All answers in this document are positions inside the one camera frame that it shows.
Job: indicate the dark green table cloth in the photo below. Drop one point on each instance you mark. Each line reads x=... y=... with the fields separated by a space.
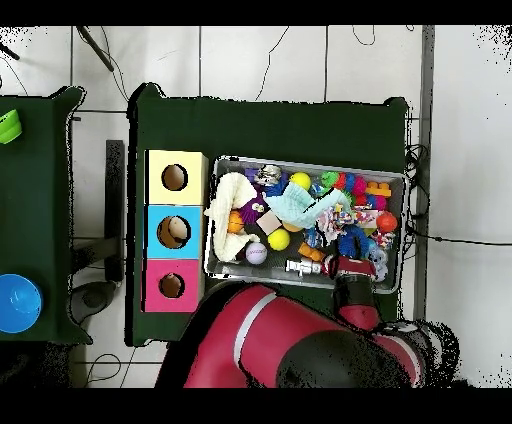
x=272 y=128

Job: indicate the wooden box with three holes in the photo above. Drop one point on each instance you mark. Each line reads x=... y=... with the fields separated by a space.
x=158 y=192

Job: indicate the red orange ball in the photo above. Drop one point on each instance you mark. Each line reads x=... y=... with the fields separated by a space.
x=386 y=222

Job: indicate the black upright panel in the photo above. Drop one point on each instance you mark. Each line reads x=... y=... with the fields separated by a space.
x=115 y=200

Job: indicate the green covered side table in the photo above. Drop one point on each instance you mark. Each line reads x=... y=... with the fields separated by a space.
x=36 y=192

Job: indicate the blue spiky eyed toy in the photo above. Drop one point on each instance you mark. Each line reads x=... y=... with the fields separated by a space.
x=352 y=240

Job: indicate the green cup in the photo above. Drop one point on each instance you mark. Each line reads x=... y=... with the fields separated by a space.
x=8 y=128

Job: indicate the clear mesh bin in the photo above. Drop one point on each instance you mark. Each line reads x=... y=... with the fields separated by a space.
x=396 y=180

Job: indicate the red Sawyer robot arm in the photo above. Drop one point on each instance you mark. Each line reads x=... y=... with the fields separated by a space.
x=280 y=340

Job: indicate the cream knit cloth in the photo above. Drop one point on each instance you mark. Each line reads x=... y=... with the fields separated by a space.
x=232 y=192

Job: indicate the rainbow spiky caterpillar toy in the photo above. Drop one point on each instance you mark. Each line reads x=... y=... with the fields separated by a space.
x=356 y=186

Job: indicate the yellow ball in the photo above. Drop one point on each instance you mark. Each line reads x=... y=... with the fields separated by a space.
x=300 y=180
x=278 y=239

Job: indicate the black tripod leg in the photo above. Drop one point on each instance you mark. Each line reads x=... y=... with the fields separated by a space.
x=10 y=52
x=96 y=48

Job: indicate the grey round base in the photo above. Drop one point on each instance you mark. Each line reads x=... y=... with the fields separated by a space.
x=92 y=298

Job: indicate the light blue knit cloth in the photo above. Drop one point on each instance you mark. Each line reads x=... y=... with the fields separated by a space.
x=300 y=208

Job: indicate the blue bowl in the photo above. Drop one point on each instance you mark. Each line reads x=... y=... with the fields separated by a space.
x=20 y=304

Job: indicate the white printed ball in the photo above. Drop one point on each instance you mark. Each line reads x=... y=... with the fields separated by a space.
x=256 y=253

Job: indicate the orange toy basketball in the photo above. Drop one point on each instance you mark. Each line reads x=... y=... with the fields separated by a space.
x=235 y=222

